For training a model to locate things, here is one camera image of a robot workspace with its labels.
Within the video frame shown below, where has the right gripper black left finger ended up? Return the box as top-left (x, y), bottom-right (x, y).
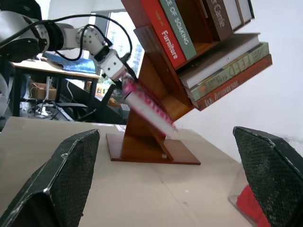
top-left (0, 129), bottom-right (101, 227)

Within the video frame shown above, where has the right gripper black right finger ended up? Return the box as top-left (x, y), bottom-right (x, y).
top-left (232, 126), bottom-right (303, 227)

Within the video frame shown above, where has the pink and white book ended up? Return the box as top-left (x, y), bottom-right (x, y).
top-left (121, 74), bottom-right (179, 138)

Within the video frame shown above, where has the red Furniture book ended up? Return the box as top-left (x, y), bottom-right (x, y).
top-left (139, 0), bottom-right (188, 70)

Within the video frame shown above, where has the wooden bookshelf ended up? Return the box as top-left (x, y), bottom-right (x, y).
top-left (105, 0), bottom-right (252, 166)

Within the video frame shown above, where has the green Soaking book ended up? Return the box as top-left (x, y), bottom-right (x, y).
top-left (158, 0), bottom-right (198, 61)

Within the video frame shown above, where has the thick white book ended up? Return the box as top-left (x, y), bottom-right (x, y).
top-left (178, 33), bottom-right (261, 89)

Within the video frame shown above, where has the orange Anniversary book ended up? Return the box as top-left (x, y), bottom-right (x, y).
top-left (195, 53), bottom-right (274, 112)

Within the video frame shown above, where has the brown Carrie book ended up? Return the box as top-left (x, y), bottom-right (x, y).
top-left (204, 0), bottom-right (234, 42)

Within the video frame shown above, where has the green Feed book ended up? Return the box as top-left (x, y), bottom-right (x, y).
top-left (188, 42), bottom-right (271, 102)

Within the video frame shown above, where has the brown-covered white-paged book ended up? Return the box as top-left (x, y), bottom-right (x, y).
top-left (223, 0), bottom-right (245, 31)

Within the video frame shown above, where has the dark-covered white-paged book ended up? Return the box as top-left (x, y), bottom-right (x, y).
top-left (238, 0), bottom-right (255, 25)

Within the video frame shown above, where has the red item in clear plastic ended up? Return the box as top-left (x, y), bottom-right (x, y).
top-left (228, 165), bottom-right (272, 227)

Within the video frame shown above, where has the blue cloth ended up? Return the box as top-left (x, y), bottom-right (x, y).
top-left (42, 52), bottom-right (97, 74)

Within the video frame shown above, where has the black office chair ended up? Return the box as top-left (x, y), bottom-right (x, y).
top-left (55, 101), bottom-right (98, 122)

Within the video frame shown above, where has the cardboard box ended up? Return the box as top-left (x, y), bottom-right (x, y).
top-left (29, 81), bottom-right (58, 100)

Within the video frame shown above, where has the black-legged wooden table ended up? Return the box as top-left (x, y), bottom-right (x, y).
top-left (9, 58), bottom-right (101, 118)

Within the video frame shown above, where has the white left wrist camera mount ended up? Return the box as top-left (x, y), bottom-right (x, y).
top-left (98, 50), bottom-right (128, 82)

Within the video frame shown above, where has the short black arm cable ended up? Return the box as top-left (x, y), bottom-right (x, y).
top-left (54, 24), bottom-right (110, 61)

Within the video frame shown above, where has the long black arm cable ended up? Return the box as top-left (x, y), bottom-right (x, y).
top-left (0, 14), bottom-right (133, 63)

